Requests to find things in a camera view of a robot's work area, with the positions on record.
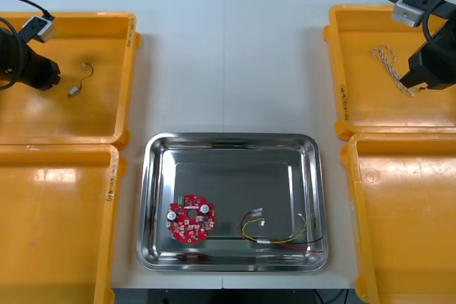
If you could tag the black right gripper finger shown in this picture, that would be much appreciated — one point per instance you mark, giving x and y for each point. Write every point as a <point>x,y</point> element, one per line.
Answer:
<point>406,81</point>
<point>415,79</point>

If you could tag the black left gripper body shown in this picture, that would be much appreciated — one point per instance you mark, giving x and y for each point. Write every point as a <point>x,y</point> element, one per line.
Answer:
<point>41,70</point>

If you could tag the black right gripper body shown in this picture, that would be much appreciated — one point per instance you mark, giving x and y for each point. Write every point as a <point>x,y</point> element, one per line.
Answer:
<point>438,65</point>

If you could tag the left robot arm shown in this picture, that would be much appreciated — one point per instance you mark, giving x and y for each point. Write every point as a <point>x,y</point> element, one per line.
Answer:
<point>8,55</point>

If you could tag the yellow-orange plastic bin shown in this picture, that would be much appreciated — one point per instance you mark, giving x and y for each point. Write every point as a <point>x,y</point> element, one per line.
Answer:
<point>409,233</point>
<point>89,122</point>
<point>374,111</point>
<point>53,229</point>

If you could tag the steel tray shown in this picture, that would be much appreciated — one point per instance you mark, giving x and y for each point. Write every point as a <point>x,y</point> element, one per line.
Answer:
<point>231,183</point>

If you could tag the round red circuit board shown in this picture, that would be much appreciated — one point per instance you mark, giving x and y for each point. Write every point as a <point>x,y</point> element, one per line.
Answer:
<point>185,226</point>

